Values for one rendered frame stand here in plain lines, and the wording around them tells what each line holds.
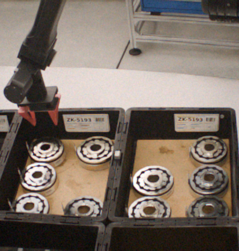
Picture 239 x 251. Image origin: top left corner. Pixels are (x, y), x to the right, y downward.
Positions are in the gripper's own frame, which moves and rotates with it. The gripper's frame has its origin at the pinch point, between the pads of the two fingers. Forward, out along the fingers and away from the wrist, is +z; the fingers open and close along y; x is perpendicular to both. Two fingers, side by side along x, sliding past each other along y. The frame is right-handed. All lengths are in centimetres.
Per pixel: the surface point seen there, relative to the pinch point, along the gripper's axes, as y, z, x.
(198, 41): 32, 90, 176
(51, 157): 0.6, 8.6, -4.8
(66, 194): 6.3, 11.7, -15.1
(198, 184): 39.8, 10.8, -13.2
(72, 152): 4.7, 12.2, 1.1
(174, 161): 32.7, 13.8, -1.9
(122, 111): 19.2, 3.3, 6.5
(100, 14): -45, 101, 240
